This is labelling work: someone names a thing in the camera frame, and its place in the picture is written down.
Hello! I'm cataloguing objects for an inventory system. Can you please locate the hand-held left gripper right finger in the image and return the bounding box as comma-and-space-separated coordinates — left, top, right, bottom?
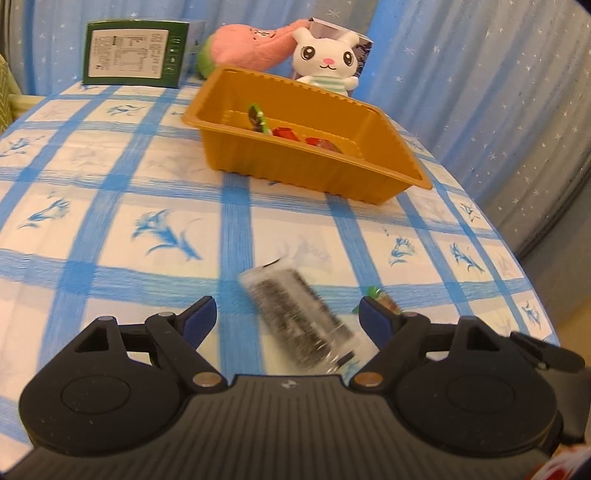
351, 296, 506, 392

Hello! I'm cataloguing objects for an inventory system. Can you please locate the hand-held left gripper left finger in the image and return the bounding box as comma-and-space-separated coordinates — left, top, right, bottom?
74, 296, 227, 393

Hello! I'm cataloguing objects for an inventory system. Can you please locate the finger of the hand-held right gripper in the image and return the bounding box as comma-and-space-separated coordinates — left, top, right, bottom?
510, 333, 585, 371

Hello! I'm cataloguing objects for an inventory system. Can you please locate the clear packet with dark contents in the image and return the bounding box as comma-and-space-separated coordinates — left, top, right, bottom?
239, 260, 362, 371

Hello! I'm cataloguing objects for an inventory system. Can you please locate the orange plastic tray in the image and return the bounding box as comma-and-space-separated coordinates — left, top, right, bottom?
182, 66, 433, 204

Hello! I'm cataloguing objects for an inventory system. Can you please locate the red white patterned clothing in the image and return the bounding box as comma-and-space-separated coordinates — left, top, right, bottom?
536, 445, 591, 480

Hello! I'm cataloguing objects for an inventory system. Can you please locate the blue checked tablecloth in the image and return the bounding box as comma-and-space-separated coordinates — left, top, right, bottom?
0, 76, 561, 462

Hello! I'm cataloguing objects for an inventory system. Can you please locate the green white wrapped candy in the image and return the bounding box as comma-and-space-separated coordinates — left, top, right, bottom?
248, 104, 274, 136

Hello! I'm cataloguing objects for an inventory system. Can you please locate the blue starry curtain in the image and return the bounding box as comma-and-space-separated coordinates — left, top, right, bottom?
0, 0, 591, 259

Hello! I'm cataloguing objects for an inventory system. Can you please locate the white bunny plush toy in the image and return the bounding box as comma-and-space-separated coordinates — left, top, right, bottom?
291, 27, 361, 97

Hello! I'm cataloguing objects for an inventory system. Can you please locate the grey printed box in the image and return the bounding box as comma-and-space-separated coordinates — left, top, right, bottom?
307, 17, 374, 97

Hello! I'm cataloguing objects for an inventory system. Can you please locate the green cardboard box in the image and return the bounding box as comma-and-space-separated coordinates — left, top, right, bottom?
82, 20, 206, 88

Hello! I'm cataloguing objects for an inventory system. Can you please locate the pink plush toy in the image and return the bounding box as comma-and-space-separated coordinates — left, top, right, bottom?
196, 19, 308, 78

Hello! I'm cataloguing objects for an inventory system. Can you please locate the green patterned cushion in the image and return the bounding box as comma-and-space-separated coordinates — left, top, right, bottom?
0, 53, 12, 132

